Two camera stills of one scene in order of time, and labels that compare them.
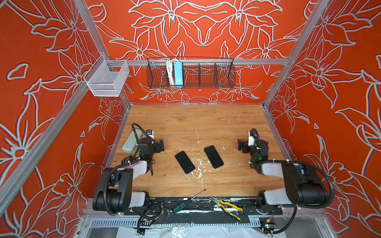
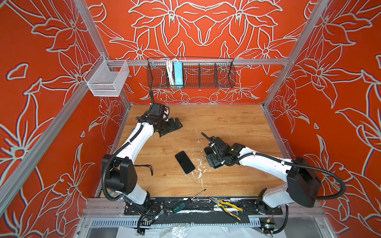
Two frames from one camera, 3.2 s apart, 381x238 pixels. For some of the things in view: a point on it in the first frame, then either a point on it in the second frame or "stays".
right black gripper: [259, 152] to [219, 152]
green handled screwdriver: [183, 205] stays
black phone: [214, 156] stays
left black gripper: [158, 147] to [172, 127]
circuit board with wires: [270, 225] stays
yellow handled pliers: [220, 204] stays
